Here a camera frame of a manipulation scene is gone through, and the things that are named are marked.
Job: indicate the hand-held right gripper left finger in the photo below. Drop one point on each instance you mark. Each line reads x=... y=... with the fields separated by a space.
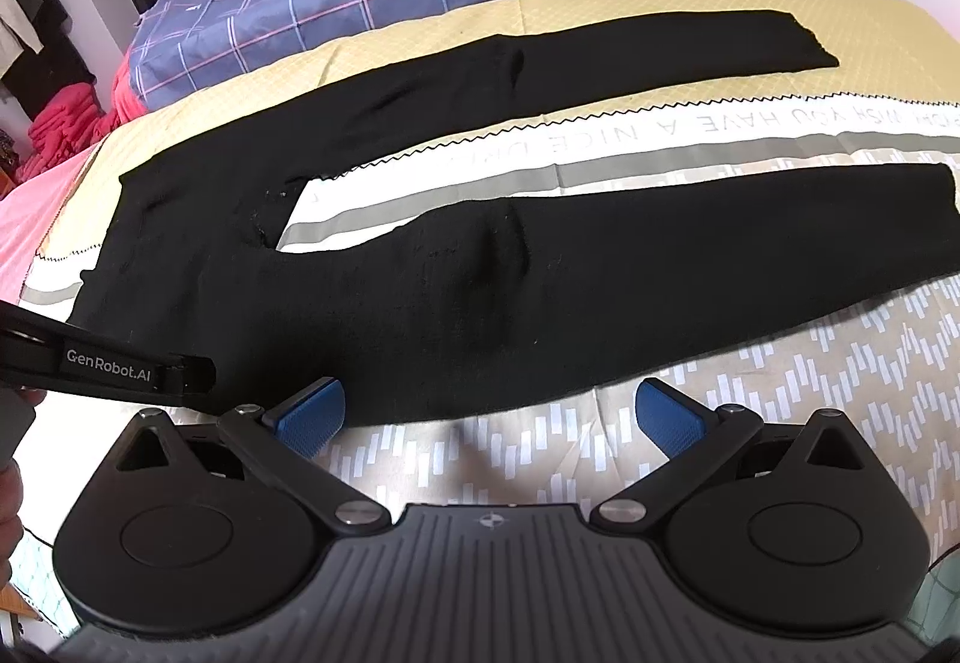
x=313 y=409

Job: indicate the pile of red cloths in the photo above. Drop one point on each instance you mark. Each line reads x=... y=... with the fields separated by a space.
x=67 y=130

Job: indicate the hanging dark clothes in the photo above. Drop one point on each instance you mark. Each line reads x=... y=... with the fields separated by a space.
x=37 y=33

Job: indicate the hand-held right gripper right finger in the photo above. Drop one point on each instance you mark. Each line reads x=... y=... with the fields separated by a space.
x=666 y=409

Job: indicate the black pants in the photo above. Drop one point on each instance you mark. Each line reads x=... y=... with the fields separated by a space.
x=450 y=303

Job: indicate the pink bed sheet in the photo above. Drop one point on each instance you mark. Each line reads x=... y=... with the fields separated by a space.
x=37 y=220

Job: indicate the person's left hand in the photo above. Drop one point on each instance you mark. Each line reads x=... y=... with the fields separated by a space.
x=7 y=520

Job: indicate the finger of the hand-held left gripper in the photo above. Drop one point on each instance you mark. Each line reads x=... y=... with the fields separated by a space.
x=199 y=378

